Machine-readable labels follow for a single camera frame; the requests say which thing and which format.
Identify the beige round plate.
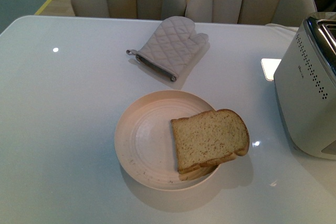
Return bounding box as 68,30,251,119
114,90,218,191

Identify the bread slice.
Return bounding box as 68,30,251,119
171,109,249,174
179,153,238,182

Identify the white silver toaster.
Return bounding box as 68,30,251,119
274,12,335,159

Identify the grey quilted oven mitt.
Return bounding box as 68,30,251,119
127,16,208,82

